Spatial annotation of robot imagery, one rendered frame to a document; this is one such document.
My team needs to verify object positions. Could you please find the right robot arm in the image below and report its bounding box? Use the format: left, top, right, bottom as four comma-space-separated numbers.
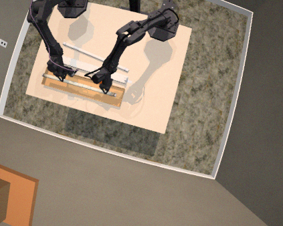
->
27, 0, 86, 73

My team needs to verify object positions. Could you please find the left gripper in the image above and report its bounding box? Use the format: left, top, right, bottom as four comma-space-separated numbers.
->
99, 78, 113, 94

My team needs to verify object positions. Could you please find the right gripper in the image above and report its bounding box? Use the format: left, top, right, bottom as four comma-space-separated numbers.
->
53, 64, 74, 82

